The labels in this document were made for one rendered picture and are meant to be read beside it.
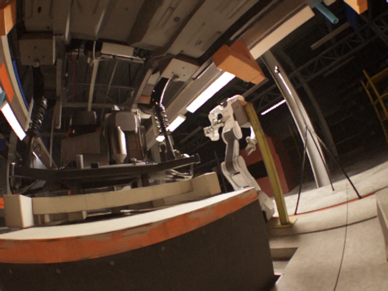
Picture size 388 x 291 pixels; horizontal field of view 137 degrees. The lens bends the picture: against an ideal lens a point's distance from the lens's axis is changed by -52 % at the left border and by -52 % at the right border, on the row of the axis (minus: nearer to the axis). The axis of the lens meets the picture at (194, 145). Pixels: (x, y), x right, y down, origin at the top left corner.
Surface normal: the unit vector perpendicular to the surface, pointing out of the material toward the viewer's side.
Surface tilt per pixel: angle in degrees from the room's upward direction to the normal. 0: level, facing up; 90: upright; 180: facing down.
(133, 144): 90
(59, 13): 178
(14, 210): 90
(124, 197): 90
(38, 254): 90
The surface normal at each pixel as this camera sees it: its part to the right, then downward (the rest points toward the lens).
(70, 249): 0.57, -0.37
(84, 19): 0.25, 0.93
